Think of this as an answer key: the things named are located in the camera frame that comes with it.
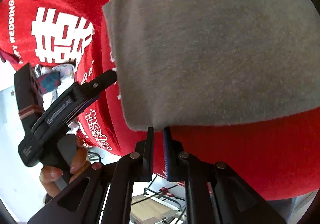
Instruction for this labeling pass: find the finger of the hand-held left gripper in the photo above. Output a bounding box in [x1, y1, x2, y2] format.
[79, 70, 118, 104]

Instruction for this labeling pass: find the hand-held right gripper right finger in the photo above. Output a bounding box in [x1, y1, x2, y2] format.
[163, 127, 287, 224]

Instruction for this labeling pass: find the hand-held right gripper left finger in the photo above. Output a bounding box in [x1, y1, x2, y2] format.
[26, 127, 155, 224]

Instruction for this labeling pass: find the grey sweater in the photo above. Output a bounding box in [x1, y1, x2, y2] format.
[102, 0, 320, 131]

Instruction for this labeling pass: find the person's left hand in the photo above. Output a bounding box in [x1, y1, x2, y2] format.
[40, 137, 88, 199]

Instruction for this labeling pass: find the dark plaid cloth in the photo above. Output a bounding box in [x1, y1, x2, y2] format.
[41, 72, 62, 93]

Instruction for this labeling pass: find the cardboard box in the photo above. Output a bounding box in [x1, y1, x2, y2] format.
[130, 195, 184, 224]

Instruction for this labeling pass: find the red printed blanket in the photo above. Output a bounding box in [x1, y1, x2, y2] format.
[0, 0, 320, 201]

